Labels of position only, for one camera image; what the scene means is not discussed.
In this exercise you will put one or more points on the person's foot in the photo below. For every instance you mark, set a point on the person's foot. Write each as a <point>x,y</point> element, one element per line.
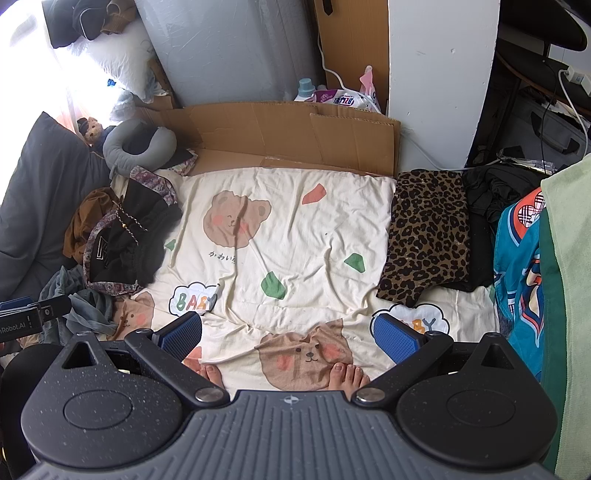
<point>213,376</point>
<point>348,376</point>

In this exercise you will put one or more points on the green cloth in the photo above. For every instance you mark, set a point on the green cloth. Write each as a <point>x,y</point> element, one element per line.
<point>572,277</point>

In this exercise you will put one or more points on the crumpled silver foil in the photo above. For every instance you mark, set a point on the crumpled silver foil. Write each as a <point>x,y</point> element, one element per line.
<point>531,165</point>

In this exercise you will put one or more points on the purple and white plastic bag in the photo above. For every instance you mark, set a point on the purple and white plastic bag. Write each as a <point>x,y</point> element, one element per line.
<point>341,98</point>

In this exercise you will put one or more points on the person's right foot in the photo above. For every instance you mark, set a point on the person's right foot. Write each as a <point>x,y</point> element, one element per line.
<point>348,376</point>

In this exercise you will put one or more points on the black cloth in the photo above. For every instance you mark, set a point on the black cloth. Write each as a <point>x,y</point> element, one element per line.
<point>138,138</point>

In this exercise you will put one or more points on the detergent bottle with blue cap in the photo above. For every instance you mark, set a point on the detergent bottle with blue cap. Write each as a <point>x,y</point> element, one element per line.
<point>305,87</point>

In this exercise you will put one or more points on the black garment pile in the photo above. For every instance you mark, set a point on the black garment pile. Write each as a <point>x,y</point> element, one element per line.
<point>489,194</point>

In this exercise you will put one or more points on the brown clothing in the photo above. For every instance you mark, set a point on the brown clothing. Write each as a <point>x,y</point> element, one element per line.
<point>117,21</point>

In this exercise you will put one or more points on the cream bear printed blanket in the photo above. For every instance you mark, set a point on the cream bear printed blanket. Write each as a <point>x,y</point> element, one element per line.
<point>295,240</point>

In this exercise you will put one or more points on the white pillow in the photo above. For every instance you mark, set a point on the white pillow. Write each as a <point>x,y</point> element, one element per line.
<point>120,55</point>

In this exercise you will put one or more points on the pink spray bottle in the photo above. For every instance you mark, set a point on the pink spray bottle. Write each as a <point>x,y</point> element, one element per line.
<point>368,81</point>

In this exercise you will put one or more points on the dark grey pillow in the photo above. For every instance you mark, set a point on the dark grey pillow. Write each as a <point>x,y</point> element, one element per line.
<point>41,194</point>

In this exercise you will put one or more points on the white power strip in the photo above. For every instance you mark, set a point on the white power strip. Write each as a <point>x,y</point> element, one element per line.
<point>572,74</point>

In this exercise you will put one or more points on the person's left foot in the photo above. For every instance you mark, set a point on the person's left foot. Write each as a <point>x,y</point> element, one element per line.
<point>213,376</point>

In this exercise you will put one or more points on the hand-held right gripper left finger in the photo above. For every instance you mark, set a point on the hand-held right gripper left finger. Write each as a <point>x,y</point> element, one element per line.
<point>178,334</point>

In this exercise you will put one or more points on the leopard print garment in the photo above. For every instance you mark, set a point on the leopard print garment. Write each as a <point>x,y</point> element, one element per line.
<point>425,230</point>

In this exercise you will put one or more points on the brown teddy bear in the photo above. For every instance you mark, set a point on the brown teddy bear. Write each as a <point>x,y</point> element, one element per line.
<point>94,129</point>

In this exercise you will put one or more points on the upright cardboard sheet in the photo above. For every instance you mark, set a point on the upright cardboard sheet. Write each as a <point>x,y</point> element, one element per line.
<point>355,41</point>

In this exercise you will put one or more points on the grey-blue garment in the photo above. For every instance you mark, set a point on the grey-blue garment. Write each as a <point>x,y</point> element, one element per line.
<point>87,309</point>

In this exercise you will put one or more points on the grey plastic-wrapped mattress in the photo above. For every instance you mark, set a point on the grey plastic-wrapped mattress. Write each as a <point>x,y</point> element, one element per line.
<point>231,50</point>

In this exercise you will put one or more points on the teal printed cloth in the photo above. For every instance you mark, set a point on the teal printed cloth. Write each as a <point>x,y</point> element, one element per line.
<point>517,277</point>

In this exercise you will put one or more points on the white multicoloured patterned cloth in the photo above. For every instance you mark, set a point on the white multicoloured patterned cloth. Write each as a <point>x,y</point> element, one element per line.
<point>182,167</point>

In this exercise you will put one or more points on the black pants with patterned stripes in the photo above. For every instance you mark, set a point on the black pants with patterned stripes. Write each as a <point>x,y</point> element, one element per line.
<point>124,240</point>

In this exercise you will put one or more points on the flattened cardboard box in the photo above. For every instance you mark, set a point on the flattened cardboard box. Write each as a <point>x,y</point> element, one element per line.
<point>277,134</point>

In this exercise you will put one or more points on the brown garment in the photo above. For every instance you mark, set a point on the brown garment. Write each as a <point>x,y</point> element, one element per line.
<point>85,217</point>

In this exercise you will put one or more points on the grey neck pillow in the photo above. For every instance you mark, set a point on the grey neck pillow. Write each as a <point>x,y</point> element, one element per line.
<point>115,152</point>

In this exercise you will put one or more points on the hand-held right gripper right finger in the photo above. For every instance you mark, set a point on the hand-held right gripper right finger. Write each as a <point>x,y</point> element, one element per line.
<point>397,339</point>

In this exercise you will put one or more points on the black chair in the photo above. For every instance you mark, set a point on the black chair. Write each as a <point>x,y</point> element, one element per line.
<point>531,64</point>

